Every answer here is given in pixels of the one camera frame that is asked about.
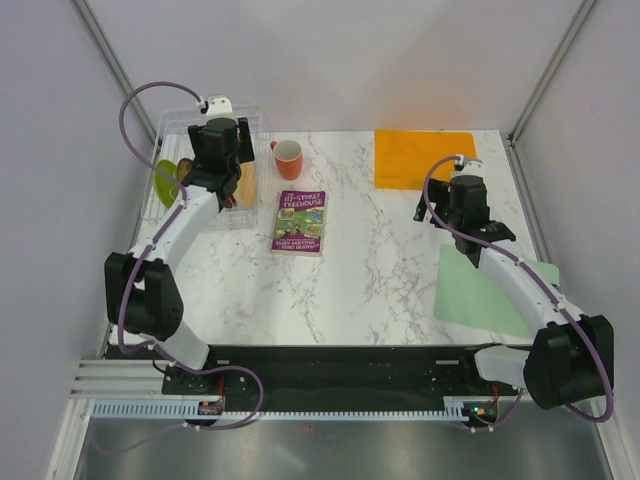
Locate orange folder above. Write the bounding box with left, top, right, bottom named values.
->
left=374, top=130, right=476, bottom=191

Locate white wire dish rack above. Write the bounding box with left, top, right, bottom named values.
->
left=141, top=97, right=268, bottom=229

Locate purple treehouse book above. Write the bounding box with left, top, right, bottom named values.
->
left=271, top=190, right=327, bottom=256

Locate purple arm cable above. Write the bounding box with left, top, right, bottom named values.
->
left=116, top=80, right=208, bottom=351
left=422, top=155, right=616, bottom=424

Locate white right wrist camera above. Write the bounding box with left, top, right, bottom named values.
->
left=451, top=155, right=485, bottom=179

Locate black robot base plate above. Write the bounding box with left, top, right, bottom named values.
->
left=162, top=346, right=516, bottom=411

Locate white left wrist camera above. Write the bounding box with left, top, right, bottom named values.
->
left=197, top=95, right=234, bottom=119

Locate orange mug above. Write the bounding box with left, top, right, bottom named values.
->
left=270, top=140, right=303, bottom=181

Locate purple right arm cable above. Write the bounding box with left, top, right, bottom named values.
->
left=422, top=155, right=616, bottom=424

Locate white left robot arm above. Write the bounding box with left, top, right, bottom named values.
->
left=104, top=117, right=255, bottom=393

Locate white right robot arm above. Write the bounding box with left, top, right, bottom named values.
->
left=414, top=175, right=614, bottom=423

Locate yellow patterned dark-rimmed plate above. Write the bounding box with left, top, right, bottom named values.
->
left=175, top=158, right=194, bottom=186

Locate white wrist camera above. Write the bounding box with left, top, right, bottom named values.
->
left=451, top=155, right=485, bottom=179
left=197, top=95, right=234, bottom=119

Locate green plate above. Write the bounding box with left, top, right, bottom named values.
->
left=153, top=159, right=180, bottom=209

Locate cream plate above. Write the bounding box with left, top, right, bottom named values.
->
left=234, top=161, right=257, bottom=209

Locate white slotted cable duct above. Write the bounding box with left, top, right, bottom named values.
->
left=92, top=398, right=499, bottom=422

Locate light green mat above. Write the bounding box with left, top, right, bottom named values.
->
left=434, top=245, right=565, bottom=339

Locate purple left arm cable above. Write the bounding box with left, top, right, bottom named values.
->
left=116, top=80, right=208, bottom=351

